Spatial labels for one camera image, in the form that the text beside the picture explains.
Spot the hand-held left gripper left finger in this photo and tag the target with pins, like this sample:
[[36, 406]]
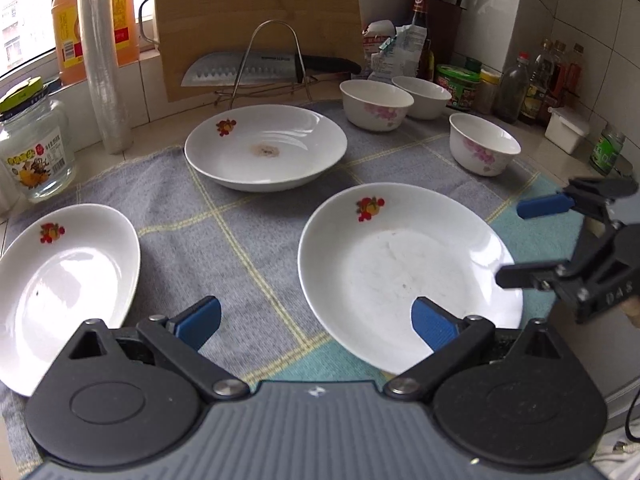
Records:
[[200, 320]]

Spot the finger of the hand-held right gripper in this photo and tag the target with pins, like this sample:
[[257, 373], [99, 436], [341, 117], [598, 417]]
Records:
[[525, 275], [545, 206]]

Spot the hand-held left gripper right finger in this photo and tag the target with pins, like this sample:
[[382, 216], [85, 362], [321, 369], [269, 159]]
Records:
[[432, 325]]

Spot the white plate with fruit print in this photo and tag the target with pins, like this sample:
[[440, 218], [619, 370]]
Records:
[[280, 135], [390, 270], [60, 280]]

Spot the white bowl with pink flowers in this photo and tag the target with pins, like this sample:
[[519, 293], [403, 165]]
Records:
[[375, 105], [482, 147], [427, 97]]

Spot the white plastic box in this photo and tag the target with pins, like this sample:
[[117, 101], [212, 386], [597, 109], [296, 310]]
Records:
[[567, 130]]

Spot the glass jar with green label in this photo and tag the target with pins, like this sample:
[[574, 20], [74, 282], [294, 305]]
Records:
[[606, 152]]

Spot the grey and blue checked cloth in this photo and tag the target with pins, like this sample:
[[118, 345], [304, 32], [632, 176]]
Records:
[[225, 240]]

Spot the clear sauce bottle yellow label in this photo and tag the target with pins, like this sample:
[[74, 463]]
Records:
[[534, 90]]

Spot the dark glass bottle red cap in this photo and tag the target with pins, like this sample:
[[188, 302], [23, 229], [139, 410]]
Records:
[[511, 92]]

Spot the small jar with yellow lid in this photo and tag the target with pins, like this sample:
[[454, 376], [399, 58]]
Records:
[[487, 92]]

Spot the brown sauce bottle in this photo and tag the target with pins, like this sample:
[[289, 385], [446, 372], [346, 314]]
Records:
[[575, 72], [557, 77]]

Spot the green lidded container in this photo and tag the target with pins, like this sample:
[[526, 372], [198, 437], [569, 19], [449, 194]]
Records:
[[456, 87]]

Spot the dark knife block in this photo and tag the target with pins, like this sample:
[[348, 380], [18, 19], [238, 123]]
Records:
[[447, 30]]

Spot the white packet with blue print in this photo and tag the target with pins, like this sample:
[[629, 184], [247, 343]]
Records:
[[410, 47]]

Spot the dark soy sauce bottle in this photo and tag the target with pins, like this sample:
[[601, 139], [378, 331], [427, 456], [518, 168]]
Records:
[[421, 10]]

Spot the glass jar with green lid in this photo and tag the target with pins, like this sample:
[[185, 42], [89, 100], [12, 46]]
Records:
[[35, 150]]

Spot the plastic wrap roll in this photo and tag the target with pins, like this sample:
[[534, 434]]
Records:
[[102, 60]]

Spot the orange cooking oil bottle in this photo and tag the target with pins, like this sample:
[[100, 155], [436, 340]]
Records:
[[67, 25]]

